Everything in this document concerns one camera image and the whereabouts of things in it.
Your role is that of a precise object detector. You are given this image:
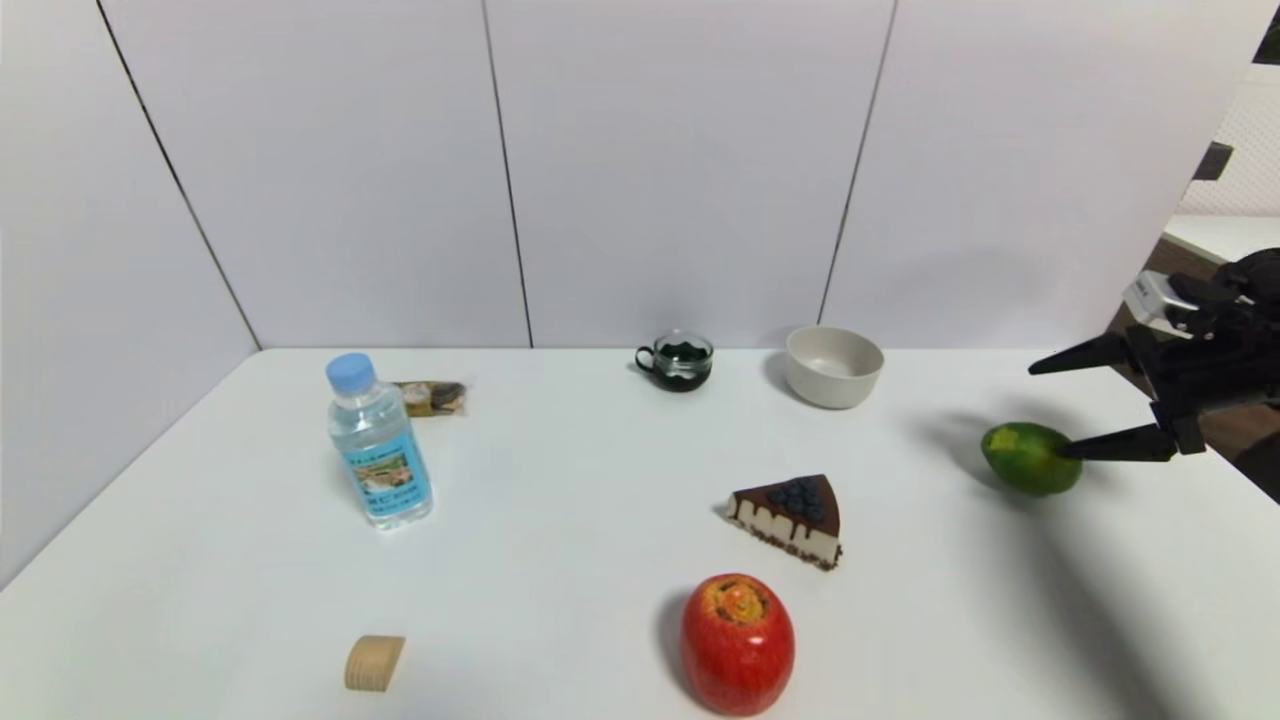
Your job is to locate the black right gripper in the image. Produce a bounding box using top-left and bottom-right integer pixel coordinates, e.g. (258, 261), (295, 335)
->
(1028, 323), (1243, 463)

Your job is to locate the green mango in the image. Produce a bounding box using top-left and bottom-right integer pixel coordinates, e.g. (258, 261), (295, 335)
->
(980, 421), (1084, 498)

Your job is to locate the beige bowl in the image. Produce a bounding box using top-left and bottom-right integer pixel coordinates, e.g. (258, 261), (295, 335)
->
(785, 326), (886, 410)

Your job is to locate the white desk top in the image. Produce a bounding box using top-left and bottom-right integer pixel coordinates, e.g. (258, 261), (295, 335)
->
(1162, 214), (1280, 267)

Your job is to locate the chocolate blueberry cake slice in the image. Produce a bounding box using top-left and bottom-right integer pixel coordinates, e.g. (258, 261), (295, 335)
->
(726, 474), (843, 572)

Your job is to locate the red apple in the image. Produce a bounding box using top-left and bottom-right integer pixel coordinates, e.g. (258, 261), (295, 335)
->
(681, 573), (797, 717)

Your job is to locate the small snack packet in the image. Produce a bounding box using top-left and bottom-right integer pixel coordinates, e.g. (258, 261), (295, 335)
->
(394, 380), (469, 418)

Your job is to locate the clear water bottle blue cap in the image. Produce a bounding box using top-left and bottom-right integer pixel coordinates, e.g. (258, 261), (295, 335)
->
(325, 352), (435, 530)

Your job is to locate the small wooden block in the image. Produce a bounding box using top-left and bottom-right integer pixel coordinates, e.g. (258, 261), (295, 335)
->
(344, 635), (407, 693)

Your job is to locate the black wall bracket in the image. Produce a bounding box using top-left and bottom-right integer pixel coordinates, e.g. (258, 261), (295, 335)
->
(1191, 141), (1236, 183)

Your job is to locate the glass cup black handle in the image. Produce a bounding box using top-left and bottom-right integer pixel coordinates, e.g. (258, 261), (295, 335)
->
(635, 331), (715, 393)

